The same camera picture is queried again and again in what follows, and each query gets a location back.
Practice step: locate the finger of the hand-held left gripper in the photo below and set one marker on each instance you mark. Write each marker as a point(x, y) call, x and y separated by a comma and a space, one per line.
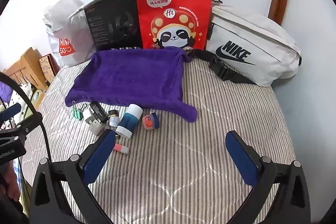
point(10, 110)
point(27, 125)

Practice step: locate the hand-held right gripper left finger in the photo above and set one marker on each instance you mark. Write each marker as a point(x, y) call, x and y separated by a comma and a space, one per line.
point(98, 155)

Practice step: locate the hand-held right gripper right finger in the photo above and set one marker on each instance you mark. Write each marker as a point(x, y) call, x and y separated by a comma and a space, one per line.
point(241, 158)

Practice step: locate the pink lip balm tube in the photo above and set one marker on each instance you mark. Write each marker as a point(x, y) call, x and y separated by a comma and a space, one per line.
point(121, 148)

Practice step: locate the white charger plug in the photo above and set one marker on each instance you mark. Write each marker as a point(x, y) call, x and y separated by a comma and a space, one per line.
point(90, 119)

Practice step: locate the white jar with green label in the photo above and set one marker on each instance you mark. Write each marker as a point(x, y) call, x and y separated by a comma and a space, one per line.
point(114, 121)

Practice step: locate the white and blue bottle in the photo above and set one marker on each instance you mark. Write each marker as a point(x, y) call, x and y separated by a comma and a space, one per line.
point(128, 121)

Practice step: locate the small brown bottle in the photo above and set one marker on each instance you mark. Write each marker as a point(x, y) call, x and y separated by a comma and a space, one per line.
point(113, 112)

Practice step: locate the black lighter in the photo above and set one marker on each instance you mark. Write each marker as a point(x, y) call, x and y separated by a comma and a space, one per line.
point(98, 109)

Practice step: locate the green binder clip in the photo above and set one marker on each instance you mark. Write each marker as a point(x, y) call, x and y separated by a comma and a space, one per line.
point(78, 113)

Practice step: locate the small jar with orange label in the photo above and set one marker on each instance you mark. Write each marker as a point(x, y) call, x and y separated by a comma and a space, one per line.
point(150, 121)

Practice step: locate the pile of colourful clothes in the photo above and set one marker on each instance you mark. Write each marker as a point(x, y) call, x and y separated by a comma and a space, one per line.
point(25, 90)

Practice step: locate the light blue cloth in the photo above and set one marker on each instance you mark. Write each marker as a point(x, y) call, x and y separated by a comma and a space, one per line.
point(23, 187)

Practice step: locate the striped quilted mattress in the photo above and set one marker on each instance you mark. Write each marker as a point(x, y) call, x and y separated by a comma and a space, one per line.
point(170, 166)

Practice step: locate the purple towel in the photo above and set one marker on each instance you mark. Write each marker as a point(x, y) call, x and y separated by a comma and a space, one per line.
point(126, 77)

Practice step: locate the white plastic shopping bag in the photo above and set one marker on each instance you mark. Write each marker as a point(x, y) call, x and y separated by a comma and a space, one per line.
point(65, 27)

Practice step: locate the white waist bag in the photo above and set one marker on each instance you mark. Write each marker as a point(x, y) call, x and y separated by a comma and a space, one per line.
point(262, 37)

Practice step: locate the black headset box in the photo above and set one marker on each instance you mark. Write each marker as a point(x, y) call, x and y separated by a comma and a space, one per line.
point(110, 27)

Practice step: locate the red panda paper bag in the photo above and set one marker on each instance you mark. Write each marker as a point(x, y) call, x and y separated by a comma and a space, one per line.
point(183, 3)

